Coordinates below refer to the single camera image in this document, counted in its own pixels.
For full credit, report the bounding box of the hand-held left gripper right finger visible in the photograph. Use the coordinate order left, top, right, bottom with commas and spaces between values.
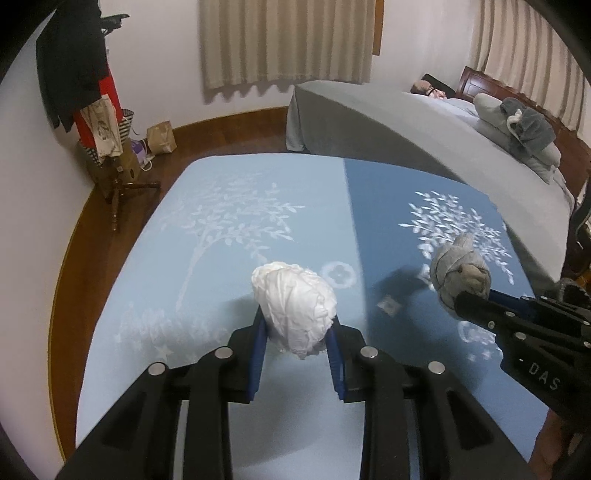
323, 318, 528, 480

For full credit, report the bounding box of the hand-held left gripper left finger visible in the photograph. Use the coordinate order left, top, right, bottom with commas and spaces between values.
55, 318, 269, 480

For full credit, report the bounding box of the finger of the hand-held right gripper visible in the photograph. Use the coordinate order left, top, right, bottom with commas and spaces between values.
488, 289, 583, 322
454, 290, 542, 339

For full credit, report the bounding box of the black bin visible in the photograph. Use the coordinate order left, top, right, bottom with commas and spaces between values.
544, 276, 591, 309

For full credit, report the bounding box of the grey sock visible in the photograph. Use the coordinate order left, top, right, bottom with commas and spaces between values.
429, 233, 493, 319

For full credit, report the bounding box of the white sock ball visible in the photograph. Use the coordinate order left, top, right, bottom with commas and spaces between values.
250, 261, 338, 361

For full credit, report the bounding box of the person's right forearm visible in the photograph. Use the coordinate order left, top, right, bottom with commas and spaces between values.
529, 406, 578, 480

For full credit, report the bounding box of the blue tree-print mat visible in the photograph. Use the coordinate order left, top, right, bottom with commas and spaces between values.
74, 154, 553, 480

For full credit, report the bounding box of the dark grey folded blanket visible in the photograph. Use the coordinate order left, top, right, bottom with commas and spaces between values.
500, 97, 556, 158

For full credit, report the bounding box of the light grey folded blanket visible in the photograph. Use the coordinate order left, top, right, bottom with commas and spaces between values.
473, 92, 562, 184

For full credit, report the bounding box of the wooden coat rack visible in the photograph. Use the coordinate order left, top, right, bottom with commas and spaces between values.
98, 14, 162, 234

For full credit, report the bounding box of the bed with grey sheet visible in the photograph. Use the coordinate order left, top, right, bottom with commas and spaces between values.
285, 79, 591, 288

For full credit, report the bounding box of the wooden headboard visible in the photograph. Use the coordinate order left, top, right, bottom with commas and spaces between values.
457, 66, 591, 205

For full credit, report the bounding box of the large brown paper bag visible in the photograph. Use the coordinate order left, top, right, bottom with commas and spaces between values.
85, 148, 142, 185

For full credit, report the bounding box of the small brown paper bag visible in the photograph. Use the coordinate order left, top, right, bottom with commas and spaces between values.
147, 121, 178, 154

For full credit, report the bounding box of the striped bag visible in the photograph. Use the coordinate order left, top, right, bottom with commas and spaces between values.
78, 108, 139, 165

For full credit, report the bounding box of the beige pleated curtain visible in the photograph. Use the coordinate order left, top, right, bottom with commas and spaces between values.
198, 0, 375, 100
475, 0, 591, 139

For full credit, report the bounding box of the printed beige tote bag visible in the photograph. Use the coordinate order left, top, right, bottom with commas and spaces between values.
78, 95, 123, 162

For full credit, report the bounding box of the red bag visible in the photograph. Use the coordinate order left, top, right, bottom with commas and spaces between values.
74, 65, 125, 148

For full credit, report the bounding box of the black coat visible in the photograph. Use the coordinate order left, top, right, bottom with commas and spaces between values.
36, 0, 110, 133

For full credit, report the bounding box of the wooden window frame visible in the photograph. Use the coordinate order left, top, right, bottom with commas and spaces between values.
372, 0, 385, 57

